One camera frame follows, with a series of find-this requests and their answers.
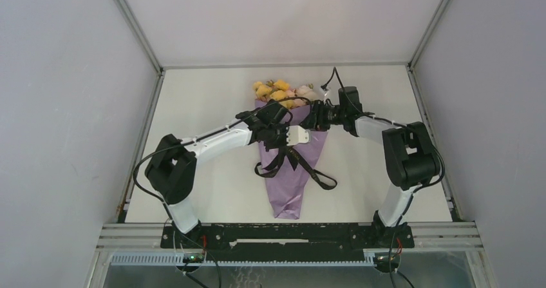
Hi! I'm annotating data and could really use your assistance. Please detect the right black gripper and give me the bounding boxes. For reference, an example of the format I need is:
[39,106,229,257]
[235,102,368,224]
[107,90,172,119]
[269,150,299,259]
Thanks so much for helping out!
[303,99,347,131]

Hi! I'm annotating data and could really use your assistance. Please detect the white fake flower stem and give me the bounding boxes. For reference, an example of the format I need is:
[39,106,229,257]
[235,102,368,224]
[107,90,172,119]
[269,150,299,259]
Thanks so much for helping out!
[296,84,320,101]

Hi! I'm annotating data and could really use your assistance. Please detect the yellow fake flower stem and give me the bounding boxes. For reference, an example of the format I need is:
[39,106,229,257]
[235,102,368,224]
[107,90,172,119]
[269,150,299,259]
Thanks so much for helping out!
[252,80,296,110]

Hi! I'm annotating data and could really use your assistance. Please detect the black ribbon strap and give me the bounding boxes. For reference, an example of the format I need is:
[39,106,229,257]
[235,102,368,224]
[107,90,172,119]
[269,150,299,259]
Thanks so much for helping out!
[254,146,338,191]

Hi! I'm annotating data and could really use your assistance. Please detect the pink wrapping paper sheet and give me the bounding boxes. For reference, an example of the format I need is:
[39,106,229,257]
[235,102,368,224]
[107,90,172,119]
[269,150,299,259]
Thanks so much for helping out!
[258,105,328,220]

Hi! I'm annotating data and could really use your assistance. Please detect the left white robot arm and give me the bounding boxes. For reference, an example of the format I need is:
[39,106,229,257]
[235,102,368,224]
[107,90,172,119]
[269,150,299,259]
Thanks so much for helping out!
[133,101,309,247]

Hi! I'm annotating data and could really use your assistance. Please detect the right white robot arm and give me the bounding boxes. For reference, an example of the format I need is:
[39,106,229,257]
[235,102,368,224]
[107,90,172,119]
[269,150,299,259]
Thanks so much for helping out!
[300,86,445,247]

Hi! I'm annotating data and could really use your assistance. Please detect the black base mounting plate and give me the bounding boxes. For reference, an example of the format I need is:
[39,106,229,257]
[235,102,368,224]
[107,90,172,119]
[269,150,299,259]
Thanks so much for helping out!
[160,223,415,261]

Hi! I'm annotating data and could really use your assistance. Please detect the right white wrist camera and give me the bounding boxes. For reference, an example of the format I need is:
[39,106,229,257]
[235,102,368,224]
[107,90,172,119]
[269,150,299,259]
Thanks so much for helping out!
[318,86,332,100]

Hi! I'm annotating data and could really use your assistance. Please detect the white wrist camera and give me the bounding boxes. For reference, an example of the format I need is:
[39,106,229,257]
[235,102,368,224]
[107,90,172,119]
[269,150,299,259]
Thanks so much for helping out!
[318,86,332,100]
[287,126,310,146]

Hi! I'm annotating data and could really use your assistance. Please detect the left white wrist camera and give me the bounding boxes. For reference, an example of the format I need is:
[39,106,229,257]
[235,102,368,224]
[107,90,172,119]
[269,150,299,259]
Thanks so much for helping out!
[287,126,310,146]

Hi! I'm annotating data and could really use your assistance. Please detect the white cable duct strip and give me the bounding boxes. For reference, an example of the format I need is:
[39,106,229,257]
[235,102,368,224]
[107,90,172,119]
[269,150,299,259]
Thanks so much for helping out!
[110,253,376,267]

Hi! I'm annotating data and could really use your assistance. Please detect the aluminium frame rail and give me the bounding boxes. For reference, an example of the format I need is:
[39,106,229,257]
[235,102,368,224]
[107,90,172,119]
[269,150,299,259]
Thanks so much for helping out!
[114,0,163,75]

